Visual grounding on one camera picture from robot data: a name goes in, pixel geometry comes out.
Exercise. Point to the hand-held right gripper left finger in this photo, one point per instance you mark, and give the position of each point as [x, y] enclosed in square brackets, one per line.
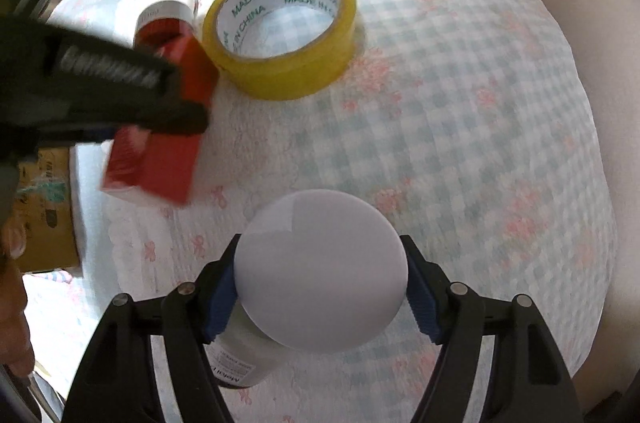
[219, 306]

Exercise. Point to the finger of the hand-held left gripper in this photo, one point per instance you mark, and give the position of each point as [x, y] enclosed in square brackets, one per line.
[187, 113]
[101, 134]

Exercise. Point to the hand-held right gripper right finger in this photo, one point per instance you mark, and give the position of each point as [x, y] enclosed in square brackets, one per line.
[425, 309]

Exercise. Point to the red carton box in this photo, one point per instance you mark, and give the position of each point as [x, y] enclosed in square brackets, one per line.
[165, 158]

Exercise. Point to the white plastic bottle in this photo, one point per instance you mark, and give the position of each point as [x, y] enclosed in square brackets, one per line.
[320, 268]

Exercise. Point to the person's left hand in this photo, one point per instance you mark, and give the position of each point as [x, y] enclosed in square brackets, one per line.
[14, 303]

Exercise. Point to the red bottle with white cap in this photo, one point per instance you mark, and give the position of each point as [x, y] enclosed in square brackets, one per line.
[162, 25]

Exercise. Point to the brown cardboard box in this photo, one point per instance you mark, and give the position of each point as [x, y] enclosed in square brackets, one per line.
[50, 223]

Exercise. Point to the yellow tape roll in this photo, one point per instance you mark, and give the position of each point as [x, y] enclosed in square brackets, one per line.
[300, 68]

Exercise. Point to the checked floral blanket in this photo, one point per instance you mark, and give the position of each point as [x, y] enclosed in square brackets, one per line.
[450, 128]

